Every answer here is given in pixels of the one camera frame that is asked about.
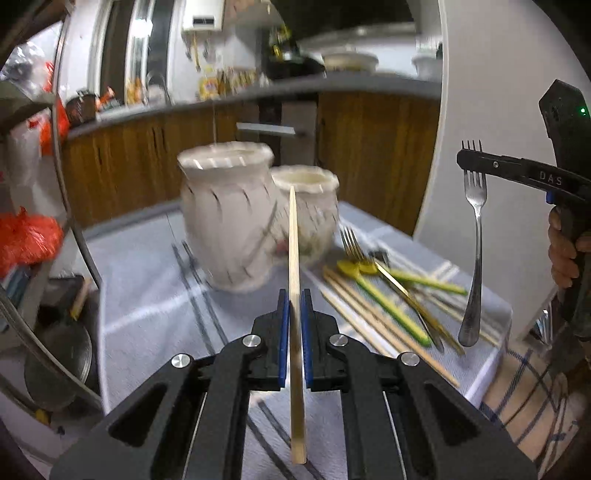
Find large white ceramic jar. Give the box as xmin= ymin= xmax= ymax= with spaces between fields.
xmin=177 ymin=142 xmax=280 ymax=292

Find wooden kitchen cabinets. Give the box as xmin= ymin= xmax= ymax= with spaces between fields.
xmin=61 ymin=92 xmax=440 ymax=234

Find white cooking pot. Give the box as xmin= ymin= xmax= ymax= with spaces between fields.
xmin=322 ymin=51 xmax=379 ymax=72

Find yellow green plastic spoon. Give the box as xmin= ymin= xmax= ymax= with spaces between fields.
xmin=337 ymin=260 xmax=432 ymax=347

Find gold metal fork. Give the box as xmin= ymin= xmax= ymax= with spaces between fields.
xmin=339 ymin=227 xmax=466 ymax=356

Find white water heater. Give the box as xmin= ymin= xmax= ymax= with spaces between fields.
xmin=181 ymin=0 xmax=225 ymax=32

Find metal storage shelf rack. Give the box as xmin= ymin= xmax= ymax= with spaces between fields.
xmin=1 ymin=1 xmax=101 ymax=409

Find round metal pot lid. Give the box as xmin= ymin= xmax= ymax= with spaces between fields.
xmin=22 ymin=317 xmax=100 ymax=411

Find silver steel fork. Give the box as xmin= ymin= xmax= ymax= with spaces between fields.
xmin=457 ymin=139 xmax=489 ymax=348

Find red plastic bag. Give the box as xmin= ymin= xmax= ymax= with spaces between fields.
xmin=0 ymin=207 xmax=64 ymax=278

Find person's right hand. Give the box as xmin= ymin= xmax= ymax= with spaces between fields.
xmin=548 ymin=207 xmax=591 ymax=289

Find small white ceramic jar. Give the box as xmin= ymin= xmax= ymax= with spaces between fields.
xmin=270 ymin=165 xmax=339 ymax=265

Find dark electric rice cooker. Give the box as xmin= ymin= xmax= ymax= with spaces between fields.
xmin=65 ymin=89 xmax=97 ymax=127

